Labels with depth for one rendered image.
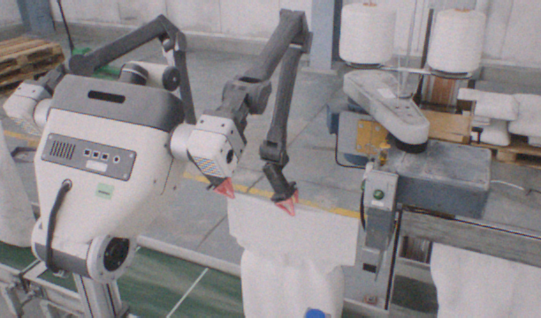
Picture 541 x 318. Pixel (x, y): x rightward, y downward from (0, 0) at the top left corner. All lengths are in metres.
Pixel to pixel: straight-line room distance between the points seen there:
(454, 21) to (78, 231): 1.11
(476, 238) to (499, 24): 5.03
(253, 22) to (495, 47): 3.36
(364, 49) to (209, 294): 1.34
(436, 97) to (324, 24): 4.63
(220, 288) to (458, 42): 1.49
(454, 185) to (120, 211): 0.82
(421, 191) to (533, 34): 5.26
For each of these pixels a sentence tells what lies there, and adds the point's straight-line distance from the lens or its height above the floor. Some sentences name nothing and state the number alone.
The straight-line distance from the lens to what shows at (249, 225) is 1.71.
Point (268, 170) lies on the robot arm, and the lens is 1.52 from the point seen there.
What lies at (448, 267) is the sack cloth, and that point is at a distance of 1.57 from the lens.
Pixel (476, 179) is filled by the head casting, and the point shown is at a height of 1.34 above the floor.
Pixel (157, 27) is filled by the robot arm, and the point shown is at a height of 1.59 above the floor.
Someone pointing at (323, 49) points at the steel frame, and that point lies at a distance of 6.27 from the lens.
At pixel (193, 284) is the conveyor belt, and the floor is 0.38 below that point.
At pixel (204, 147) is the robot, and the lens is 1.01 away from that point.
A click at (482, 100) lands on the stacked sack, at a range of 4.29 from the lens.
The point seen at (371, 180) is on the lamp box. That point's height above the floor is 1.32.
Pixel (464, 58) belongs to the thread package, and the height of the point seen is 1.57.
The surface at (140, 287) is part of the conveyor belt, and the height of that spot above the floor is 0.38.
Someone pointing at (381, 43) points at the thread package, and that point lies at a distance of 1.41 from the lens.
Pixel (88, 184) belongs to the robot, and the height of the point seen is 1.37.
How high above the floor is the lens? 1.93
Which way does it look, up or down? 29 degrees down
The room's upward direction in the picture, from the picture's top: 1 degrees counter-clockwise
